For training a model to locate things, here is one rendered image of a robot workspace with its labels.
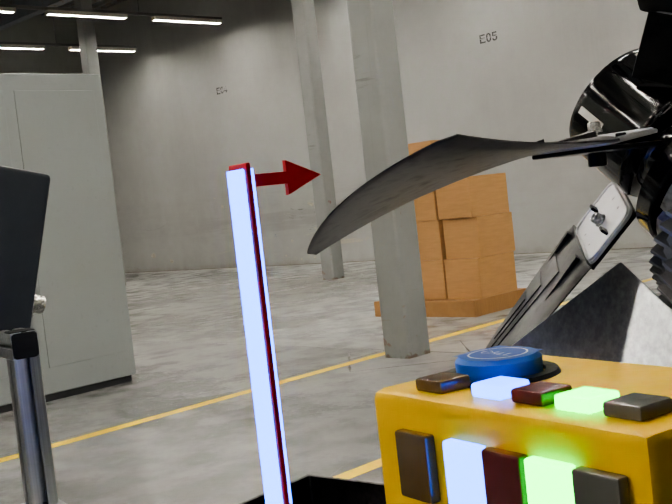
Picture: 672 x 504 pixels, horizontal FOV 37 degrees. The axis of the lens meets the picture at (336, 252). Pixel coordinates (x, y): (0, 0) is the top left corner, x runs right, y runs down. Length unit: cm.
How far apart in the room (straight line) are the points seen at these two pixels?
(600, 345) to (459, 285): 827
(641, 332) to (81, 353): 663
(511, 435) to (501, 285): 882
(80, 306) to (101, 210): 71
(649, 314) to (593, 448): 48
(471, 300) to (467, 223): 69
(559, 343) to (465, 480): 43
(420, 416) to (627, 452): 11
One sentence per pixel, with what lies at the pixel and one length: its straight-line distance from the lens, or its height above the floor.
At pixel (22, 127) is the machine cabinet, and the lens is 720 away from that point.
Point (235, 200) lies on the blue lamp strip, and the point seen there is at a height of 117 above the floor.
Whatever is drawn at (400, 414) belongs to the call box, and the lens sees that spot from 46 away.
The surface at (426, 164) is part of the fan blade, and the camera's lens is 71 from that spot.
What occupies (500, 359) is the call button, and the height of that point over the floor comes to 108.
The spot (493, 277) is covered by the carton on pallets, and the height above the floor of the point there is 31.
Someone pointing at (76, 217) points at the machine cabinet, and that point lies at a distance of 733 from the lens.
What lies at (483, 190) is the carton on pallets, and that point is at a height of 109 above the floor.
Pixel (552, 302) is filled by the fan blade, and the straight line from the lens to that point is 96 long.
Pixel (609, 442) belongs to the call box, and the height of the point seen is 107.
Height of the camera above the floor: 116
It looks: 3 degrees down
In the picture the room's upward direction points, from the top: 6 degrees counter-clockwise
